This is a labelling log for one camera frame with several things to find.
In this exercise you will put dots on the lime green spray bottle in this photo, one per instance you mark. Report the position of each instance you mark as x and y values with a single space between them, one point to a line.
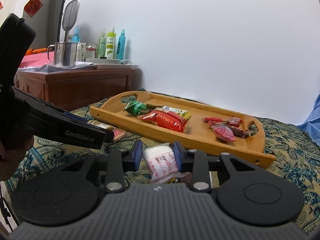
110 44

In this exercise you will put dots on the bamboo serving tray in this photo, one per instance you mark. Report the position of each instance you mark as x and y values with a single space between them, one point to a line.
198 135

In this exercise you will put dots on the small blue spray bottle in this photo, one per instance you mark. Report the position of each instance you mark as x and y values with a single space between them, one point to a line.
76 35

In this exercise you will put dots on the electric fly swatter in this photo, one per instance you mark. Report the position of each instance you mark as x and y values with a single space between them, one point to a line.
69 18

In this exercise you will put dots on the teal spray bottle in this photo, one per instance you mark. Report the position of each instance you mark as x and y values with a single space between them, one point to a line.
121 45

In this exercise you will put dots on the stainless steel mug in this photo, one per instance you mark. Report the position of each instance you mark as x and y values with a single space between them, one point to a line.
62 54

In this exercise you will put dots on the clear glass jar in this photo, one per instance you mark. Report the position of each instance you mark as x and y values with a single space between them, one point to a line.
90 50

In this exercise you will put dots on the yellow white biscuit packet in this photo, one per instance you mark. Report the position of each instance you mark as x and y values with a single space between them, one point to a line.
182 112

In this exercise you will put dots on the pink clear snack packet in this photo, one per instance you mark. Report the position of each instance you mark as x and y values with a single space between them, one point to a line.
223 132

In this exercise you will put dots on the red paper wall decoration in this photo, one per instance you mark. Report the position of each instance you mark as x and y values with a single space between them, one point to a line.
32 7

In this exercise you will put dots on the white plastic tray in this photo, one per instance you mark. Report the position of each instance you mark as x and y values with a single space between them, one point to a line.
111 63

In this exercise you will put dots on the red label clear cracker packet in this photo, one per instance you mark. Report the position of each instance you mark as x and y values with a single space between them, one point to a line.
119 134

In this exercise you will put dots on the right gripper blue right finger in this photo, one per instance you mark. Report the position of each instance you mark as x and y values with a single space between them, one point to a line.
195 162

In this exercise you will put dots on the stack of white papers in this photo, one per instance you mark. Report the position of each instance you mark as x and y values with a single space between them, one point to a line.
49 68

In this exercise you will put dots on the small dark red candy packet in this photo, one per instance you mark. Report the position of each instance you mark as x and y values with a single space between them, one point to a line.
233 121

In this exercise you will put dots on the gold foil snack packet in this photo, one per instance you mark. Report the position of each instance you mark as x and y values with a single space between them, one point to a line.
101 125

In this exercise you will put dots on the red nut snack packet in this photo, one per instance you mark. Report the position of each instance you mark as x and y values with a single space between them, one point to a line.
165 119

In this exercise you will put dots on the dark red chocolate bar packet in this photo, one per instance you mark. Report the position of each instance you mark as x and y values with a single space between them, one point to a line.
238 132

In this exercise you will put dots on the pale green bottle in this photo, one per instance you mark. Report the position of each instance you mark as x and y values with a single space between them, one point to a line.
102 43

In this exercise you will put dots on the clear white candy packet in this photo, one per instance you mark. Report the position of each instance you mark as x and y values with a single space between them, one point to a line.
161 163

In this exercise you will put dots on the dark wooden cabinet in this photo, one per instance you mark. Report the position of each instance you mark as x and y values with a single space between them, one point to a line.
72 89

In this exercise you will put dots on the green peas snack packet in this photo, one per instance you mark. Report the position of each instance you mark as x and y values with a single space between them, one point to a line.
136 108

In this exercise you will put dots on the person's left hand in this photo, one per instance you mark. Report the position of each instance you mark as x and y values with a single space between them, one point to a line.
10 159

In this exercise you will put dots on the blue plaid shirt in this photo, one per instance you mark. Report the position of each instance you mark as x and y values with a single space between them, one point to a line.
312 124

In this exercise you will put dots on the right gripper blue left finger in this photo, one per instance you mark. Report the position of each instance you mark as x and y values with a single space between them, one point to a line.
119 162

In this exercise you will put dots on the black white snack packet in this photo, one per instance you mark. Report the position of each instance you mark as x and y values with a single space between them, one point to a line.
187 178

